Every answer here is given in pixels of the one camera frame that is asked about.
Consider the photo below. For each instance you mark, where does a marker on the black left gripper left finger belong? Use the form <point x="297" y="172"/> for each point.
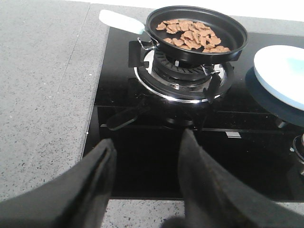
<point x="76" y="199"/>

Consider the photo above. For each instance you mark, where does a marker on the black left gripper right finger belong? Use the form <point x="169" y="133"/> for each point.
<point x="214" y="198"/>

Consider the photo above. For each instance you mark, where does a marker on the light blue plate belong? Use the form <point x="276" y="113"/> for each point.
<point x="280" y="71"/>

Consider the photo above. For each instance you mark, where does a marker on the pile of brown meat slices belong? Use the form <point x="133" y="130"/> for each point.
<point x="192" y="35"/>

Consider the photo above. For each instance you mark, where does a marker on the black pan with green handle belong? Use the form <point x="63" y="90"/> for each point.
<point x="232" y="34"/>

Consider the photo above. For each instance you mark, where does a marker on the black glass gas cooktop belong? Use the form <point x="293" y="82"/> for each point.
<point x="247" y="131"/>

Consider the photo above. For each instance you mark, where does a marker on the black burner with pan support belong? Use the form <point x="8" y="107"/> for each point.
<point x="178" y="81"/>

